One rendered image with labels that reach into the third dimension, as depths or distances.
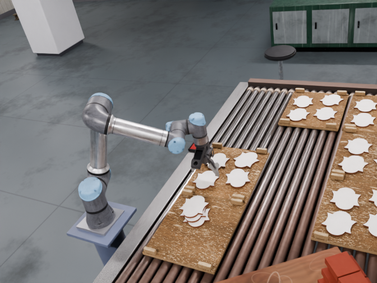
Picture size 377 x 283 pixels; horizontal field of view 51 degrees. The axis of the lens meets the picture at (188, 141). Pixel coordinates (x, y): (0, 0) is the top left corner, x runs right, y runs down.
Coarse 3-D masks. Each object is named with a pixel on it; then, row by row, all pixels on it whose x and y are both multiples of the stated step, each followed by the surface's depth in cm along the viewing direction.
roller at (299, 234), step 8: (328, 136) 225; (328, 144) 218; (328, 152) 213; (320, 160) 209; (328, 160) 211; (320, 168) 203; (320, 176) 199; (312, 184) 195; (320, 184) 196; (312, 192) 190; (312, 200) 186; (304, 208) 184; (312, 208) 183; (304, 216) 179; (304, 224) 175; (296, 232) 173; (304, 232) 172; (296, 240) 169; (296, 248) 165; (288, 256) 164; (296, 256) 163
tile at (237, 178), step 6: (228, 174) 208; (234, 174) 207; (240, 174) 206; (246, 174) 205; (228, 180) 204; (234, 180) 203; (240, 180) 202; (246, 180) 201; (234, 186) 199; (240, 186) 199
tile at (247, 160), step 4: (252, 152) 220; (240, 156) 219; (244, 156) 218; (248, 156) 218; (252, 156) 217; (256, 156) 216; (236, 160) 217; (240, 160) 216; (244, 160) 215; (248, 160) 215; (252, 160) 214; (256, 160) 213; (236, 164) 214; (240, 164) 213; (244, 164) 213; (248, 164) 212; (252, 164) 212
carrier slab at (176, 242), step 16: (176, 208) 195; (208, 208) 191; (224, 208) 189; (240, 208) 188; (160, 224) 188; (176, 224) 186; (208, 224) 183; (224, 224) 181; (160, 240) 180; (176, 240) 178; (192, 240) 176; (208, 240) 175; (224, 240) 173; (160, 256) 172; (176, 256) 171; (192, 256) 169; (208, 256) 168; (208, 272) 162
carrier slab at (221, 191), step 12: (228, 156) 223; (264, 156) 217; (204, 168) 217; (228, 168) 214; (240, 168) 212; (252, 168) 210; (192, 180) 211; (252, 180) 202; (204, 192) 201; (216, 192) 200; (228, 192) 198; (240, 192) 197
